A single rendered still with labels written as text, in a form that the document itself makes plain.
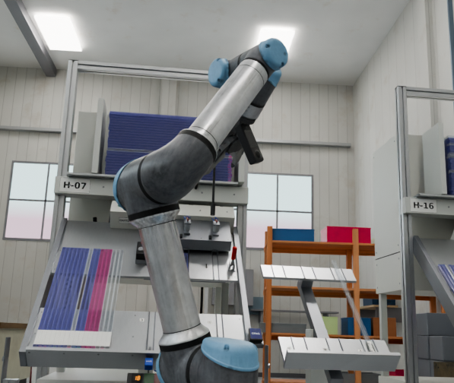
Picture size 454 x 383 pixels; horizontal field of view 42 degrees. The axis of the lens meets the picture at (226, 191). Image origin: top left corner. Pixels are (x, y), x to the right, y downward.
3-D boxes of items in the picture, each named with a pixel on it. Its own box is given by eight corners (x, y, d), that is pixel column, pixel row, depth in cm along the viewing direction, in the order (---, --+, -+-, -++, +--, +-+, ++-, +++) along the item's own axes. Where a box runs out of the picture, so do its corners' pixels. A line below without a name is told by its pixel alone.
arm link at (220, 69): (230, 46, 142) (265, 56, 149) (204, 62, 151) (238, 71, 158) (232, 77, 141) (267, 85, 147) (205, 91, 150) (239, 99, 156)
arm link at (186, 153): (157, 165, 111) (271, 22, 136) (130, 176, 120) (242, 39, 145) (197, 207, 115) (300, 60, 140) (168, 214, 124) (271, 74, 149)
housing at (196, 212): (231, 246, 239) (235, 217, 232) (109, 240, 234) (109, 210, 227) (230, 235, 246) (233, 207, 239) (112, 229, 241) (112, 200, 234)
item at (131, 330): (246, 363, 181) (248, 356, 179) (26, 357, 174) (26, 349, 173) (241, 320, 197) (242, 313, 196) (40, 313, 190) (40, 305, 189)
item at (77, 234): (236, 290, 214) (238, 280, 211) (52, 283, 207) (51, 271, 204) (230, 238, 242) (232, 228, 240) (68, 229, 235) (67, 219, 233)
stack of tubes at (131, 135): (232, 182, 238) (233, 119, 244) (103, 174, 233) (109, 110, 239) (228, 189, 250) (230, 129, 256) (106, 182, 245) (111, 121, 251)
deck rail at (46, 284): (26, 366, 174) (25, 352, 171) (20, 366, 174) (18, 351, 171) (68, 230, 235) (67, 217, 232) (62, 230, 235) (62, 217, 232)
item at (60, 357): (246, 372, 181) (249, 356, 178) (26, 366, 174) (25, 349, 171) (246, 369, 182) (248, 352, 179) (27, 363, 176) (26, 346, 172)
